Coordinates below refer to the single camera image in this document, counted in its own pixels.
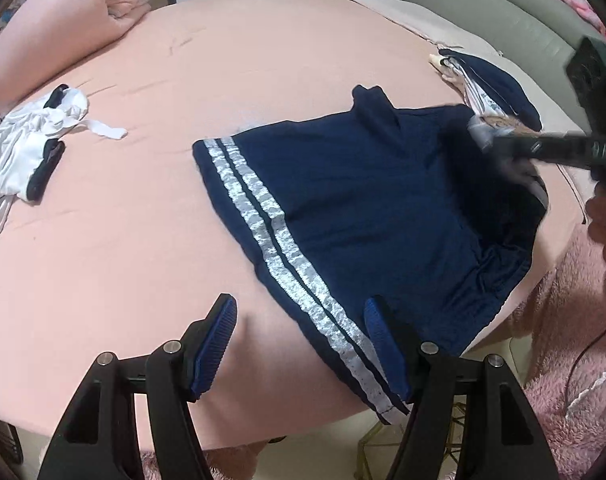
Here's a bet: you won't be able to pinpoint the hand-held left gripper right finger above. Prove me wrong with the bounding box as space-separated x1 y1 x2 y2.
364 296 559 480

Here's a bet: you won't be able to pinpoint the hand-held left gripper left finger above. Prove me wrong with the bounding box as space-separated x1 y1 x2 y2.
37 293 239 480

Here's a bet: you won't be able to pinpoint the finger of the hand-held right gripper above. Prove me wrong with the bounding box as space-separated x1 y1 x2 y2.
487 129 592 167

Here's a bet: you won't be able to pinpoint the navy shorts with silver stripes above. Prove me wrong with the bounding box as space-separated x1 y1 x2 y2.
192 85 552 426

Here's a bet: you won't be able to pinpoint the stack of folded clothes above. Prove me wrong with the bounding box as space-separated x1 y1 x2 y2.
437 48 542 131

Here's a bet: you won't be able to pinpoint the pale pink pillow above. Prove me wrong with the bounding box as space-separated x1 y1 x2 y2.
350 0 504 56
483 52 592 197

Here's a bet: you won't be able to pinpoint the white printed folded garment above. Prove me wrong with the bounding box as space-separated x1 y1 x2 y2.
452 56 525 134

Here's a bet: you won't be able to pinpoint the grey green padded headboard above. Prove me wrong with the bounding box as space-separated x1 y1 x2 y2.
397 0 606 69

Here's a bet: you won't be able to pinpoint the pink bed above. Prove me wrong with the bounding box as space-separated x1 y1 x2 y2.
0 0 587 454

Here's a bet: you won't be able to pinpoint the beige folded garment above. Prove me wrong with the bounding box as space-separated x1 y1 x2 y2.
428 52 465 92

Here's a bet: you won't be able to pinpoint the pink fluffy robe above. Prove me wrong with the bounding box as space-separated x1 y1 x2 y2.
140 227 606 480

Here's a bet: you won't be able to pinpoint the white shirt with navy trim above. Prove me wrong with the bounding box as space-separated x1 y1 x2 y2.
0 85 129 239

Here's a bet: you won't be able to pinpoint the rolled pink quilt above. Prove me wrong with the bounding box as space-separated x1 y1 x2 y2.
0 0 152 104

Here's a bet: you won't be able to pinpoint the gold wire stand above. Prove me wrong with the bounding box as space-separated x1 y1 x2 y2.
352 404 465 480

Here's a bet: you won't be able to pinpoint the black cable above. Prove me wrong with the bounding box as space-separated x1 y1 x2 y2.
564 309 606 419

